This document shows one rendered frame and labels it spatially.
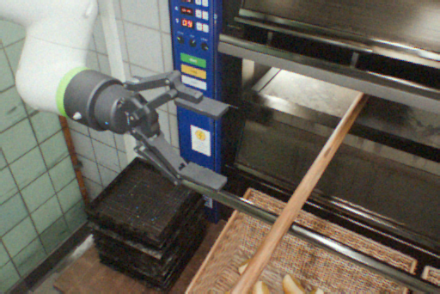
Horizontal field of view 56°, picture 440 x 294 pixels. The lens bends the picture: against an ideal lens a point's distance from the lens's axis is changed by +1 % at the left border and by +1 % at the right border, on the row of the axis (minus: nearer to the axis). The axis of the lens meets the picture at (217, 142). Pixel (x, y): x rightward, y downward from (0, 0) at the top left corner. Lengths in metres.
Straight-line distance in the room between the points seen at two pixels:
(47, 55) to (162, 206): 0.74
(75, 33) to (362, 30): 0.61
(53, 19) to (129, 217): 0.76
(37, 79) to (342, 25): 0.66
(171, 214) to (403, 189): 0.68
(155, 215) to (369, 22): 0.81
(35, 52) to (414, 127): 0.96
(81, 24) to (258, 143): 0.76
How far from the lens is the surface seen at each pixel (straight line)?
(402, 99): 0.92
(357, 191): 1.28
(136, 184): 1.43
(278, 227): 0.87
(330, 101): 1.29
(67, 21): 0.74
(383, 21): 1.01
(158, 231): 1.29
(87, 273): 1.61
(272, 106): 1.24
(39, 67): 0.75
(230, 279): 1.52
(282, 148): 1.31
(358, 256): 0.90
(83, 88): 0.69
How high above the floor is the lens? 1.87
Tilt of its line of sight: 40 degrees down
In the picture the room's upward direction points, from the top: straight up
